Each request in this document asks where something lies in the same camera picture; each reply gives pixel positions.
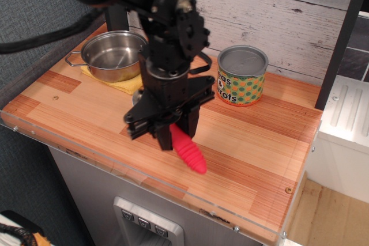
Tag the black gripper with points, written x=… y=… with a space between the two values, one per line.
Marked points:
x=164 y=90

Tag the red handled metal spoon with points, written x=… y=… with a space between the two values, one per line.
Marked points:
x=185 y=148

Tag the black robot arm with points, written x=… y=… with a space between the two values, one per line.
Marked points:
x=172 y=66

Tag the yellow folded cloth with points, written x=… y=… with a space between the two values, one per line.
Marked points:
x=127 y=86

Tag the clear acrylic edge guard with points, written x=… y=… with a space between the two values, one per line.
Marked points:
x=142 y=163

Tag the peas and carrots can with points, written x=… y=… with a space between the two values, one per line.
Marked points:
x=241 y=75

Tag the stainless steel pot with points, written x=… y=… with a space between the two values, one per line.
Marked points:
x=111 y=56

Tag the grey toy fridge cabinet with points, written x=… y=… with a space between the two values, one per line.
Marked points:
x=94 y=191

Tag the silver ice dispenser panel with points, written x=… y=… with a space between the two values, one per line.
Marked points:
x=144 y=224

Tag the white toy sink unit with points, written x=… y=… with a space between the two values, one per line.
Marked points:
x=339 y=153

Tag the orange cloth at corner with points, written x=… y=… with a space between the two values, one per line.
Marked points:
x=41 y=240

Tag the black left vertical post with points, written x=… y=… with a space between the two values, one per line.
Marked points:
x=116 y=18

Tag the black vertical post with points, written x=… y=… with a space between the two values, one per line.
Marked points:
x=338 y=53
x=116 y=18

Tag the black right vertical post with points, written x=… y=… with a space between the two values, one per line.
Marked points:
x=338 y=53

